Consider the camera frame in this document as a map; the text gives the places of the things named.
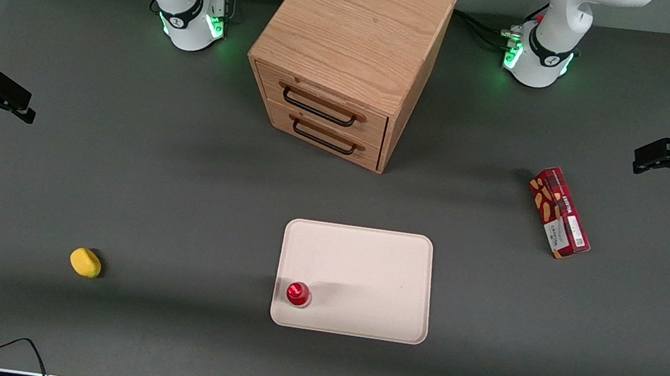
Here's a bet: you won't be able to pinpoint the dark grey table mat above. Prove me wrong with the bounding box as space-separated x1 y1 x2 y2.
0 0 670 376

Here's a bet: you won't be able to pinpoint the pale pink plastic tray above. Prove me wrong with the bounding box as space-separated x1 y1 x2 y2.
268 216 440 347

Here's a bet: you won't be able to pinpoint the narrow wooden drawer front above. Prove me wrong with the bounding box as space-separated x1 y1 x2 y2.
258 98 388 173

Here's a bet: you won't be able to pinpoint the long black drawer handle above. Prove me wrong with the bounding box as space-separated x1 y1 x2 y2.
274 80 372 131

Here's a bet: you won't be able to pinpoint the wide wooden drawer front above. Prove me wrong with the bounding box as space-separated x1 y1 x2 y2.
247 61 396 151

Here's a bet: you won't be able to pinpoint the black left base cables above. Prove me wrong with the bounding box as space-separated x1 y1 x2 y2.
450 8 526 55

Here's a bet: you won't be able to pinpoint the small red can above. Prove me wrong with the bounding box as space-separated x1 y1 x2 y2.
284 280 314 310

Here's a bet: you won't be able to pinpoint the red cookie box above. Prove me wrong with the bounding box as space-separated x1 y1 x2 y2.
519 164 601 264

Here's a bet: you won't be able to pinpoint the short black drawer handle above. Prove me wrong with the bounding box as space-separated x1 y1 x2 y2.
285 114 369 158

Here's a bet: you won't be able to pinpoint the yellow lemon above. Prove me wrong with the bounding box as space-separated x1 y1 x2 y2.
68 246 105 280

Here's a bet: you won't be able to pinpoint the wooden two-drawer cabinet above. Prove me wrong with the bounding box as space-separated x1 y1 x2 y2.
234 0 459 182

